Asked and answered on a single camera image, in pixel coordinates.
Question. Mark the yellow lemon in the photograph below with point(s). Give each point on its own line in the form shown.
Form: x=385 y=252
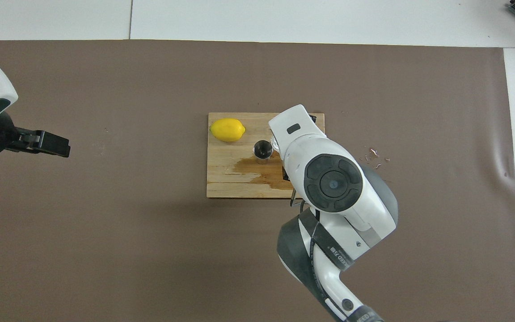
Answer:
x=227 y=129

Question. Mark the brown paper table mat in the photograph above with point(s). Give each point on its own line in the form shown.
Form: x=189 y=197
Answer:
x=150 y=250

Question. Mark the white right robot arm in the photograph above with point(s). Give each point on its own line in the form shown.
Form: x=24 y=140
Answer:
x=333 y=183

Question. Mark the steel double jigger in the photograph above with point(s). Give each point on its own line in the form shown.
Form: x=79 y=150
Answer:
x=262 y=150

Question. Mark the wooden cutting board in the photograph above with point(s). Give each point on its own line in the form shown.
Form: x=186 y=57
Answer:
x=230 y=174

